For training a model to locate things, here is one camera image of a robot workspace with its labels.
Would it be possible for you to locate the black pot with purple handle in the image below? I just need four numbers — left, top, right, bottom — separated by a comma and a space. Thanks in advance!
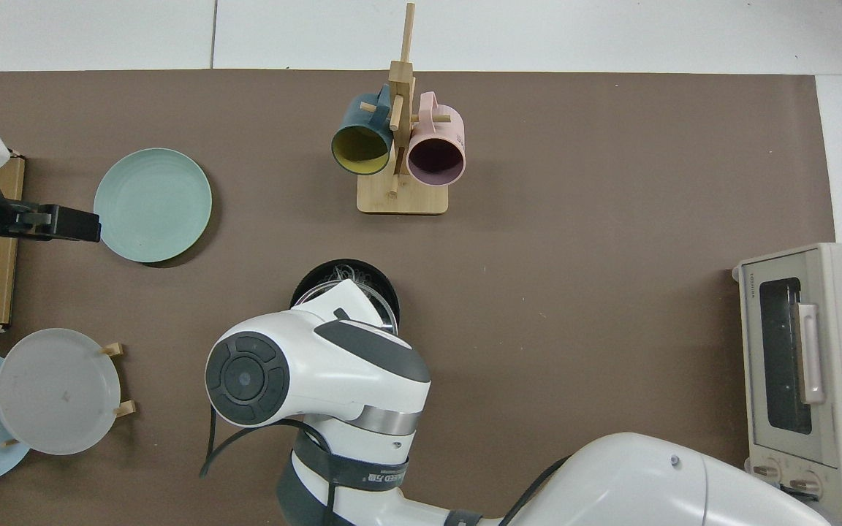
289, 259, 401, 337

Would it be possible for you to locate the grey plate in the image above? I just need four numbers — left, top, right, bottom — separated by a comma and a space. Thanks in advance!
0, 328, 122, 456

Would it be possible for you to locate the wooden plate rack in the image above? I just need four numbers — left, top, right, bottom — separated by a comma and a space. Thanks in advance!
0, 342, 137, 449

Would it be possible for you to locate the pink cup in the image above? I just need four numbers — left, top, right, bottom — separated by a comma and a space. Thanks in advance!
406, 91, 466, 186

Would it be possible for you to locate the brown table cloth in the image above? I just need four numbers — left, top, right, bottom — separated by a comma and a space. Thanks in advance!
0, 69, 836, 526

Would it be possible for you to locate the glass lid with blue knob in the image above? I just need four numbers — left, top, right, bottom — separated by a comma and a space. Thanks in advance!
293, 278, 400, 335

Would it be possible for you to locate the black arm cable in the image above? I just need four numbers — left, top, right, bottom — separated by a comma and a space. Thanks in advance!
200, 403, 338, 526

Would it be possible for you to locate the wooden cup stand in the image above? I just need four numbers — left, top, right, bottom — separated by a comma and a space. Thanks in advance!
357, 2, 451, 216

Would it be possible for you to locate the white vermicelli bundle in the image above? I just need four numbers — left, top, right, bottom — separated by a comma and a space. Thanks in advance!
326, 263, 385, 293

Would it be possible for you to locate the dark teal cup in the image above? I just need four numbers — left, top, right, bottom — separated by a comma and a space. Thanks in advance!
331, 84, 395, 176

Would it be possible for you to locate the pale green plate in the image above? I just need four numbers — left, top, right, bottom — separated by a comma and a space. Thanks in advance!
93, 148, 213, 264

